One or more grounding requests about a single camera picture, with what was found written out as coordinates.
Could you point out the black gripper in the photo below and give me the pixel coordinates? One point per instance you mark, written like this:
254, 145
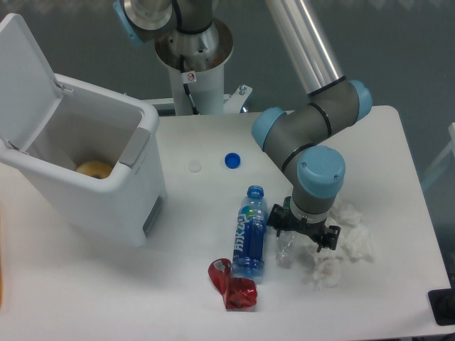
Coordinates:
312, 226

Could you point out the clear bottle with green label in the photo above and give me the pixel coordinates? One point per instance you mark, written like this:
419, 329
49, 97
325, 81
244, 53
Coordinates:
285, 238

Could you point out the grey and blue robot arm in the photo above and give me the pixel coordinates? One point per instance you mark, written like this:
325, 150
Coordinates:
191, 42

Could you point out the blue plastic drink bottle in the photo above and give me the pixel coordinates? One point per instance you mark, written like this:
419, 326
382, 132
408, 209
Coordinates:
247, 261

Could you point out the blue bottle cap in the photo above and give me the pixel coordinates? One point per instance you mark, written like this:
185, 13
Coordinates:
232, 160

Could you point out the white bottle cap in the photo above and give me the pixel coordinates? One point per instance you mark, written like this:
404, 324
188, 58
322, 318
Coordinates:
194, 166

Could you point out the crumpled white tissue paper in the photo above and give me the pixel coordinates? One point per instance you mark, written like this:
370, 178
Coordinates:
354, 244

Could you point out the crumpled red foil wrapper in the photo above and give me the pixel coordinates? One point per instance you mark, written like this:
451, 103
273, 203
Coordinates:
237, 293

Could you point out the black device at table edge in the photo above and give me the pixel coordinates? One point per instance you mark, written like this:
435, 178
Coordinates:
442, 304

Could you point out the brown round item in bin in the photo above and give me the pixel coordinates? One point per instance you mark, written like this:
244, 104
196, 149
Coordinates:
95, 169

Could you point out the white trash bin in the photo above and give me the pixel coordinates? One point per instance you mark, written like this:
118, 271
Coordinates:
90, 152

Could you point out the white trash bin lid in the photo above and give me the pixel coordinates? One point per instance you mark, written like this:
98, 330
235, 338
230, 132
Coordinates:
25, 81

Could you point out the white metal mounting bracket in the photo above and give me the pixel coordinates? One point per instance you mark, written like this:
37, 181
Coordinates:
236, 103

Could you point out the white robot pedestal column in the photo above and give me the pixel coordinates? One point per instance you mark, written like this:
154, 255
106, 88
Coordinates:
202, 91

